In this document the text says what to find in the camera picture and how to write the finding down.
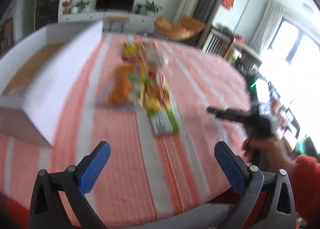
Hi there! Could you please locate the orange snack packet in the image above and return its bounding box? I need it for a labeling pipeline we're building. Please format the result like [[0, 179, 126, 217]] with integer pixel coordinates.
[[107, 64, 133, 106]]

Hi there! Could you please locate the cluttered wooden table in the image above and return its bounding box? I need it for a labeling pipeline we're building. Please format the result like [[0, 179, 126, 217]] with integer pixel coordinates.
[[225, 34, 300, 139]]

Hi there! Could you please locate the green meat snack packet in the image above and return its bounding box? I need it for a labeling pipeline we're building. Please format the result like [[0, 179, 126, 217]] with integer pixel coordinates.
[[146, 89, 180, 136]]

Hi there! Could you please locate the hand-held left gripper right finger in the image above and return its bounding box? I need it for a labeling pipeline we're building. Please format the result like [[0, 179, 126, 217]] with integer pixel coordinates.
[[214, 141, 297, 229]]

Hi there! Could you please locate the window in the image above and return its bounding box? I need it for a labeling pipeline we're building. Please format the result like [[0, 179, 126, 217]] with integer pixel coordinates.
[[260, 18, 320, 139]]

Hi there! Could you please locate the clear bag of brown bars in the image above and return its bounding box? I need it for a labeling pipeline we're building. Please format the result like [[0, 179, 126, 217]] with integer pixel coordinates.
[[141, 43, 168, 69]]

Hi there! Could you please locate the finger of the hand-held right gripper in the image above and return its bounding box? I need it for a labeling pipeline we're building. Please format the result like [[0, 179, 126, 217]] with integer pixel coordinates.
[[206, 106, 251, 125]]

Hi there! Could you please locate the person's right hand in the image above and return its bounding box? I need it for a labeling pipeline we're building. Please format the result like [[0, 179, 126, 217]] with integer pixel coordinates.
[[241, 133, 297, 171]]

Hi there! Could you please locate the orange striped bed cloth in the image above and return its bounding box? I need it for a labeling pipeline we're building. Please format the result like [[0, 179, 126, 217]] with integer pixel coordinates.
[[0, 33, 253, 227]]

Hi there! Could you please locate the light green snack packet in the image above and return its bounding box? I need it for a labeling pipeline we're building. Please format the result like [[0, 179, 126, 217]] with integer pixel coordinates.
[[129, 73, 146, 106]]

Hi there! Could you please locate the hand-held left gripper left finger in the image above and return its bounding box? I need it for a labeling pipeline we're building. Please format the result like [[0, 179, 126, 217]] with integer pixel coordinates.
[[29, 141, 111, 229]]

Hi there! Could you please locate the green potted plant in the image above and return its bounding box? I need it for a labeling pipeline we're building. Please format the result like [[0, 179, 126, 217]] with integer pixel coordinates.
[[75, 0, 92, 13]]

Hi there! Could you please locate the wooden slat chair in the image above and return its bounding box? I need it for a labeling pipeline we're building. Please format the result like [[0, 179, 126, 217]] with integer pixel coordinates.
[[202, 28, 231, 56]]

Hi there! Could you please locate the large leafy potted plant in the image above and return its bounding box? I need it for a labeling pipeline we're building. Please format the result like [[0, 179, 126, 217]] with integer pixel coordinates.
[[145, 0, 163, 15]]

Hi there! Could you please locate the white cardboard box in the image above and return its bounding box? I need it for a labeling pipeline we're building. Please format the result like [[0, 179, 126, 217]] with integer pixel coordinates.
[[0, 20, 103, 147]]

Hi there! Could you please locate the red yellow snack packet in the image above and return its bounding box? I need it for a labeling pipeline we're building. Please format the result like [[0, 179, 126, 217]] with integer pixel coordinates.
[[147, 69, 167, 94]]

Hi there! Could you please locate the white curtain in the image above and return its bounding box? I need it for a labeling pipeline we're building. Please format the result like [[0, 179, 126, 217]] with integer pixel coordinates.
[[250, 0, 285, 54]]

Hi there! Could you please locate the wooden stool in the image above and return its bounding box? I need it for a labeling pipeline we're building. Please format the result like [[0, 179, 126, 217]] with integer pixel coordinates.
[[105, 16, 130, 33]]

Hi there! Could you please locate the white television cabinet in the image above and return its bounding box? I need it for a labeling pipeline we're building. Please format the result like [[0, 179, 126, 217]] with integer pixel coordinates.
[[58, 10, 160, 33]]

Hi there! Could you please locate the orange lounge chair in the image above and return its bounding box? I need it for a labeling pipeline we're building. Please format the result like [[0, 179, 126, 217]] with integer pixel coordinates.
[[153, 15, 205, 41]]

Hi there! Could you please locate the red flower arrangement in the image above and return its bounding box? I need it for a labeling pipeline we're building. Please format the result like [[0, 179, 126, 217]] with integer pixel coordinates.
[[61, 0, 74, 14]]

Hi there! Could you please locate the black television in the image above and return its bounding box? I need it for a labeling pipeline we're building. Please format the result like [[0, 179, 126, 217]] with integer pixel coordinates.
[[95, 0, 137, 12]]

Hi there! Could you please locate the person's right forearm red sleeve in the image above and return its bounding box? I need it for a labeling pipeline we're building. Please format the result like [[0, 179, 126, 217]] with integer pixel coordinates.
[[289, 155, 320, 223]]

